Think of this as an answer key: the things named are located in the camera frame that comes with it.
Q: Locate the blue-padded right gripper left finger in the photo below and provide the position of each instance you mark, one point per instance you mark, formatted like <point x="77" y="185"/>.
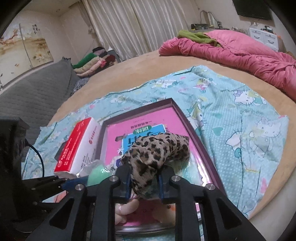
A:
<point x="123" y="191"/>

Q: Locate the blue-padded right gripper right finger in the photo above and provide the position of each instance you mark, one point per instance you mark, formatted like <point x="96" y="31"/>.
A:
<point x="167" y="193"/>

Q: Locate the pink plush doll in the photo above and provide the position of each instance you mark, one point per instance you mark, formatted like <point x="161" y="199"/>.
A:
<point x="122" y="210"/>

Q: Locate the green sponge puff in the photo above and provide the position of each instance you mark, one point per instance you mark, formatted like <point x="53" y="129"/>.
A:
<point x="95" y="172"/>

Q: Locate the leopard print scrunchie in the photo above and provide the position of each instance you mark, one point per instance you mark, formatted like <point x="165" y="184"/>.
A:
<point x="148" y="154"/>

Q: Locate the beige plush toy purple ribbon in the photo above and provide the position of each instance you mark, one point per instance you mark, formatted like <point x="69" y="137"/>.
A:
<point x="165" y="213"/>

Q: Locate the black small box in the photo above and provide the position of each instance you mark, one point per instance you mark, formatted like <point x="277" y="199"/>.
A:
<point x="59" y="152"/>

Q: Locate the dark purple shallow box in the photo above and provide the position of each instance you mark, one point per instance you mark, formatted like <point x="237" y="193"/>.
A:
<point x="140" y="111"/>

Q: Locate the red tissue pack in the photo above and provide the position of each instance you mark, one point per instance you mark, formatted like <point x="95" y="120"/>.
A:
<point x="79" y="149"/>

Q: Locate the pink children's book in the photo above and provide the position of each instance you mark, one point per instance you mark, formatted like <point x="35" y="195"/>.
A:
<point x="120" y="136"/>

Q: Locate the light blue cartoon bedsheet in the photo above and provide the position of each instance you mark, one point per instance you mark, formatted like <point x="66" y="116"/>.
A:
<point x="242" y="133"/>

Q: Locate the grey quilted headboard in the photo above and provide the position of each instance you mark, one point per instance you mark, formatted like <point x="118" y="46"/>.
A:
<point x="36" y="98"/>

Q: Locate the dark patterned pillow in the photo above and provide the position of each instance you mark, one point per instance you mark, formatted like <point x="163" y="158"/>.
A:
<point x="79" y="84"/>

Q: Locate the tan bed cover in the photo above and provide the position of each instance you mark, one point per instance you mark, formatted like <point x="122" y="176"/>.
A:
<point x="139" y="70"/>

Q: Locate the stack of folded clothes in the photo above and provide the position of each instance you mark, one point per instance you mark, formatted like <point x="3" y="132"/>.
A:
<point x="96" y="61"/>

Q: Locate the green cloth on quilt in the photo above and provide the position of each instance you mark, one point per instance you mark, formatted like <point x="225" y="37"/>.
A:
<point x="198" y="37"/>

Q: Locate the white striped curtain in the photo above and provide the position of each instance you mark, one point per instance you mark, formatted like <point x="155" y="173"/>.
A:
<point x="133" y="28"/>

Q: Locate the pink quilt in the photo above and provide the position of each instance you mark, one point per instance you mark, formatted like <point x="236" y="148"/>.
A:
<point x="241" y="52"/>

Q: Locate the electronics on far desk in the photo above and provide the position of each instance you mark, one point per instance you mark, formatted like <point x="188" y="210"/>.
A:
<point x="207" y="22"/>

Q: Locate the white drawer cabinet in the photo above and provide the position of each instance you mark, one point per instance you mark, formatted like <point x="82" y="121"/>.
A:
<point x="272" y="41"/>

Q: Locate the blossom wall painting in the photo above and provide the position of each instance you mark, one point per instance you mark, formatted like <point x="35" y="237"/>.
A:
<point x="22" y="48"/>

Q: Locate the black wall television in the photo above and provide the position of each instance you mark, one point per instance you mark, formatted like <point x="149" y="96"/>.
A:
<point x="257" y="9"/>

